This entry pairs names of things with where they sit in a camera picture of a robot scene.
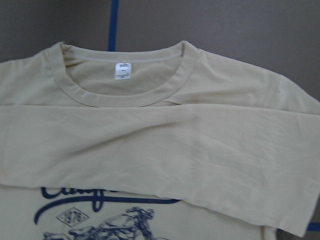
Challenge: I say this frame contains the beige long-sleeve printed shirt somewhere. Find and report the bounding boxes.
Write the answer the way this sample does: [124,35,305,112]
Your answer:
[0,41,320,240]

